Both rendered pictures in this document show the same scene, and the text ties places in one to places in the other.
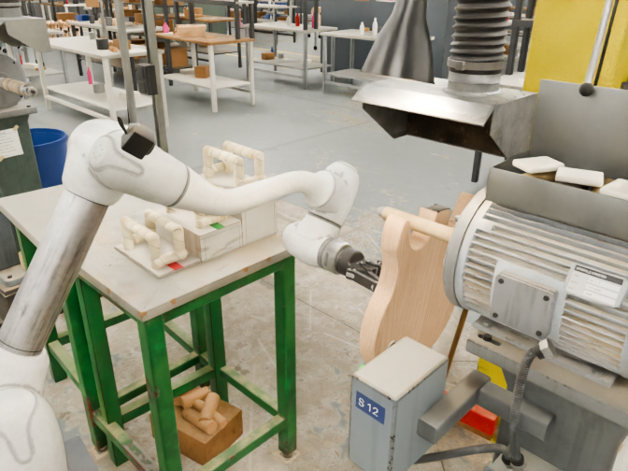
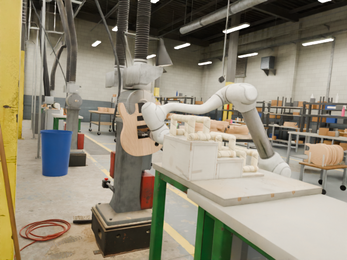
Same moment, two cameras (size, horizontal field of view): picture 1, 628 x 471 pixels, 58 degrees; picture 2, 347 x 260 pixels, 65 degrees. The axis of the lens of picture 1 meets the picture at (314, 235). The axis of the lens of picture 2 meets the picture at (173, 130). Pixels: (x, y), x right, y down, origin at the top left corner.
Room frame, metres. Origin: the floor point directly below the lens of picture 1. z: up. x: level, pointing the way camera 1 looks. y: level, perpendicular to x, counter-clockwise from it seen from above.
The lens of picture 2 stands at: (3.04, 0.57, 1.24)
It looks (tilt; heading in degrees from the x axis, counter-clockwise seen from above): 4 degrees down; 197
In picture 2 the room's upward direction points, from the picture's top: 4 degrees clockwise
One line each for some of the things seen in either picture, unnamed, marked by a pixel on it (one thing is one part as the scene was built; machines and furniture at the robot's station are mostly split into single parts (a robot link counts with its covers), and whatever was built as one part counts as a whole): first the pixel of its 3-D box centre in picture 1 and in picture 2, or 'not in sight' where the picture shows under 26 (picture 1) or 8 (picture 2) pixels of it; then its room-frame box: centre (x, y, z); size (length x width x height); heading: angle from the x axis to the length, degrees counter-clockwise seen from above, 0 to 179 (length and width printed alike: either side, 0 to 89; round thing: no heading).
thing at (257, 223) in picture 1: (234, 205); (188, 156); (1.77, 0.27, 1.02); 0.27 x 0.15 x 0.17; 46
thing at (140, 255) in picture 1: (156, 254); (235, 169); (1.56, 0.49, 0.94); 0.27 x 0.15 x 0.01; 46
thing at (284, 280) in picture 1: (286, 363); (155, 247); (1.64, 0.10, 0.45); 0.05 x 0.05 x 0.90; 46
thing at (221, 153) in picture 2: not in sight; (225, 153); (1.73, 0.45, 1.04); 0.11 x 0.03 x 0.03; 136
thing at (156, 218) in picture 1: (163, 221); (232, 151); (1.58, 0.47, 1.04); 0.20 x 0.03 x 0.03; 45
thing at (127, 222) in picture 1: (138, 229); (243, 151); (1.52, 0.52, 1.04); 0.20 x 0.03 x 0.03; 45
